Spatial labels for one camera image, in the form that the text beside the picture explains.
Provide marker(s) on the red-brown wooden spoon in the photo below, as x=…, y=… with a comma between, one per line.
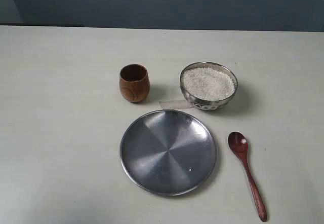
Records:
x=239, y=146

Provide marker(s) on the steel bowl of rice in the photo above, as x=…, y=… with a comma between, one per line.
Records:
x=207, y=85

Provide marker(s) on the clear tape strip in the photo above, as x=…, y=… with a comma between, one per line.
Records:
x=175, y=104

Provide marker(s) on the brown wooden cup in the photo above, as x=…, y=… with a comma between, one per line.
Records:
x=134, y=83

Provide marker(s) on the round steel plate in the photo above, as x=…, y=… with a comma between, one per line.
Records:
x=168, y=152

